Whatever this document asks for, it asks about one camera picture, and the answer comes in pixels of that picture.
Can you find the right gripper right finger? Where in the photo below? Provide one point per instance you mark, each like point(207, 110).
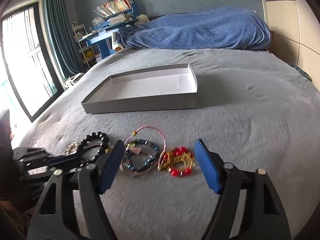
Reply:
point(226, 180)

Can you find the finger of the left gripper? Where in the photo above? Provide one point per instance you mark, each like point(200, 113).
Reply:
point(72, 160)

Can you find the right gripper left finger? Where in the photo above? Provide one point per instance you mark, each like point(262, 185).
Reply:
point(94, 180)

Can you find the grey bed sheet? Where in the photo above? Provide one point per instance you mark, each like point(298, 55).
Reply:
point(255, 111)

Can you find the black framed window door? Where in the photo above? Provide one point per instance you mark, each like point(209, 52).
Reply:
point(27, 62)

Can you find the grey shallow cardboard tray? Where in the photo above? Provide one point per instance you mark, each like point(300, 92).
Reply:
point(150, 89)

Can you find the teal curtain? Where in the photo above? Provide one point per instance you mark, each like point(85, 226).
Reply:
point(61, 38)

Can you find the blue desk with shelf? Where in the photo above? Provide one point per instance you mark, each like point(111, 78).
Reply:
point(102, 33)

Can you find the blue blanket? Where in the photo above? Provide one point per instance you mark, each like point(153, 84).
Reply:
point(225, 27)

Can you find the white plush toy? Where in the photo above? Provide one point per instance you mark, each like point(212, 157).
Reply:
point(141, 19)

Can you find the row of books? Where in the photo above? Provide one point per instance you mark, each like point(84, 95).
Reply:
point(112, 7)

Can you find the beige wardrobe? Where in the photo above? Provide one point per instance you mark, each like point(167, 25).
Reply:
point(295, 28)

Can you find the white wire rack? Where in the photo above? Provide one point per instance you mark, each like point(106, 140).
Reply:
point(87, 53)

